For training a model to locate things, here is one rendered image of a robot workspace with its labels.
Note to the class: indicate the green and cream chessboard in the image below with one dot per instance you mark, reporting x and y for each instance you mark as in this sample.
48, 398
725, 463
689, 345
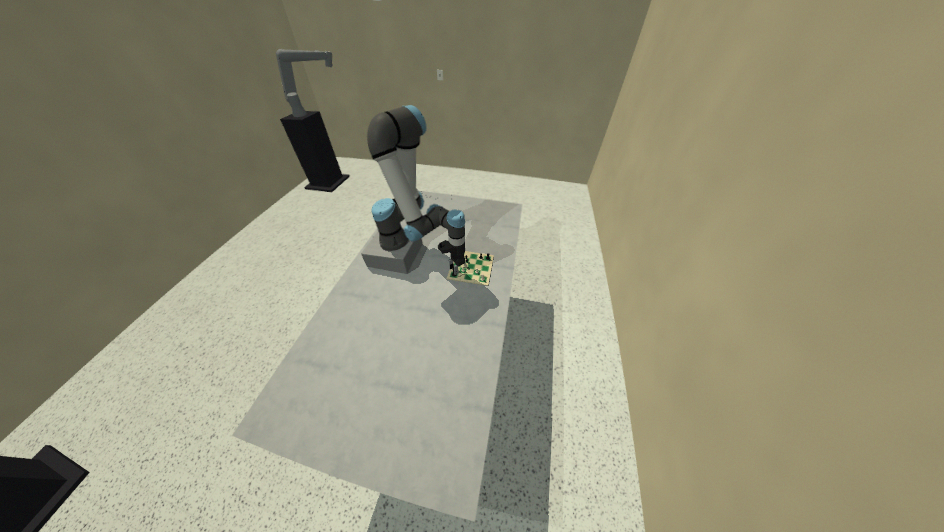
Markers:
484, 267

